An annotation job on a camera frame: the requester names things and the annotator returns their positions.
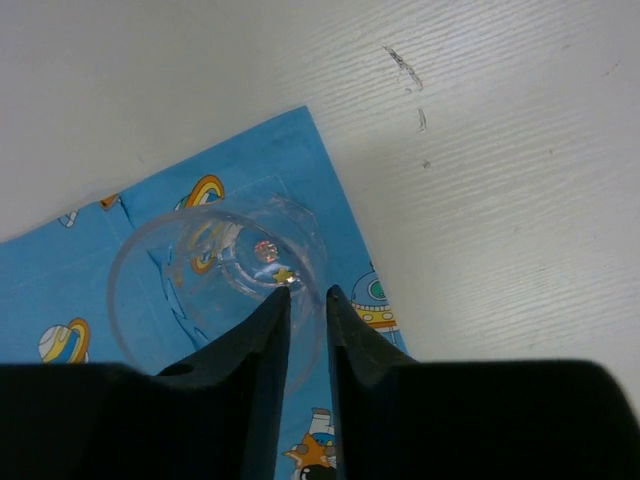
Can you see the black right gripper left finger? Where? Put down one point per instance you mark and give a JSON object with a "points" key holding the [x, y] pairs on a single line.
{"points": [[213, 415]]}

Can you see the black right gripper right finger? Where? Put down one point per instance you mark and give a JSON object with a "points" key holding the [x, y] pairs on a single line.
{"points": [[398, 418]]}

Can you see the clear plastic cup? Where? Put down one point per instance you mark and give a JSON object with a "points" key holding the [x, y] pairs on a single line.
{"points": [[187, 277]]}

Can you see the blue space-print cloth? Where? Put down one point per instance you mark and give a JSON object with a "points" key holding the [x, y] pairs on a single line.
{"points": [[54, 279]]}

